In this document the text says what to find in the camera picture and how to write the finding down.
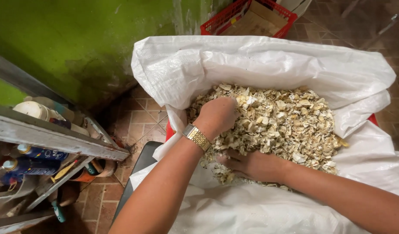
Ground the white plastic bottle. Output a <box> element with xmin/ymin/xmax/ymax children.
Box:
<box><xmin>13</xmin><ymin>101</ymin><xmax>66</xmax><ymax>122</ymax></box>

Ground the white woven plastic sack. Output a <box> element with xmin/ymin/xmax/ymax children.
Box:
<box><xmin>129</xmin><ymin>35</ymin><xmax>399</xmax><ymax>234</ymax></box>

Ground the black plastic stool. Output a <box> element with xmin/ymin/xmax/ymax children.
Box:
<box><xmin>111</xmin><ymin>141</ymin><xmax>164</xmax><ymax>225</ymax></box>

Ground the person's left hand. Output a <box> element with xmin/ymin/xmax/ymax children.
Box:
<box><xmin>193</xmin><ymin>96</ymin><xmax>241</xmax><ymax>142</ymax></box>

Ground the grey metal shelf rack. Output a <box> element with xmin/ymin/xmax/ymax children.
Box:
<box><xmin>0</xmin><ymin>50</ymin><xmax>132</xmax><ymax>234</ymax></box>

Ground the blue spray can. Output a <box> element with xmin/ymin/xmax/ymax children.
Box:
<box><xmin>17</xmin><ymin>144</ymin><xmax>69</xmax><ymax>161</ymax></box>
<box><xmin>2</xmin><ymin>158</ymin><xmax>61</xmax><ymax>177</ymax></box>

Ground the red plastic basin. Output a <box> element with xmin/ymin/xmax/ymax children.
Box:
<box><xmin>165</xmin><ymin>114</ymin><xmax>379</xmax><ymax>142</ymax></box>

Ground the heap of pale dried chips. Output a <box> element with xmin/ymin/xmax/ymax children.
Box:
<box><xmin>186</xmin><ymin>83</ymin><xmax>349</xmax><ymax>190</ymax></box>

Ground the red plastic crate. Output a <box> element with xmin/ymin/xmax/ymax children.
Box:
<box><xmin>200</xmin><ymin>0</ymin><xmax>298</xmax><ymax>39</ymax></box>

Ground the brown cardboard sheet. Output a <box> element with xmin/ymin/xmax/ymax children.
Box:
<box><xmin>220</xmin><ymin>1</ymin><xmax>289</xmax><ymax>37</ymax></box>

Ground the gold metal wristwatch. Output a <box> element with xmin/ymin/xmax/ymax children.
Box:
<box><xmin>182</xmin><ymin>123</ymin><xmax>212</xmax><ymax>153</ymax></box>

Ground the green handled tool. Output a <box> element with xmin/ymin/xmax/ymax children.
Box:
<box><xmin>51</xmin><ymin>200</ymin><xmax>66</xmax><ymax>223</ymax></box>

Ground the person's right hand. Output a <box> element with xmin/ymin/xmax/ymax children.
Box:
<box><xmin>216</xmin><ymin>149</ymin><xmax>289</xmax><ymax>184</ymax></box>

